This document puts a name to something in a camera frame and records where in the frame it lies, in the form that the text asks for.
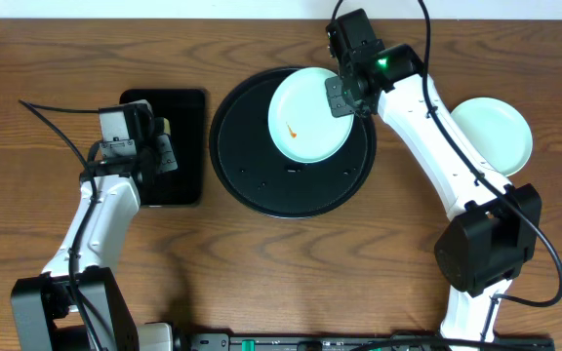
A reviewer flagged yellow green sponge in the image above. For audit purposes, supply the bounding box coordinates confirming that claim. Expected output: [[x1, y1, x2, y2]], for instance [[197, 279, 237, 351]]
[[162, 118, 171, 135]]

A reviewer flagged light blue plate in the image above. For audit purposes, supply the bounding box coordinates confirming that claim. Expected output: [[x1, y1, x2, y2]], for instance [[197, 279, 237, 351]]
[[267, 67, 353, 164], [451, 97, 533, 176]]

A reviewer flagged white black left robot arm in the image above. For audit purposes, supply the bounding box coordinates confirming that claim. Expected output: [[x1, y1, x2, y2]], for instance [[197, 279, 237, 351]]
[[11, 175, 175, 350]]

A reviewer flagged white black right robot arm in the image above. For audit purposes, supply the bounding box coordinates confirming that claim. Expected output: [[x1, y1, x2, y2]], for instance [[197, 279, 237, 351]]
[[327, 39, 542, 342]]

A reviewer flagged black rectangular tray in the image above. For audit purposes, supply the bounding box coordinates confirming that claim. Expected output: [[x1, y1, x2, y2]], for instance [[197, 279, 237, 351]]
[[119, 89, 206, 207]]

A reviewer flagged black round tray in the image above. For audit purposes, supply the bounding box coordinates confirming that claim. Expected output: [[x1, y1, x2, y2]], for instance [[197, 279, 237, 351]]
[[210, 66, 377, 218]]

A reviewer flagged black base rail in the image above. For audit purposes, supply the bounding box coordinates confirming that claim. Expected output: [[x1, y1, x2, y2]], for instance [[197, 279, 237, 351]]
[[173, 332, 556, 351]]

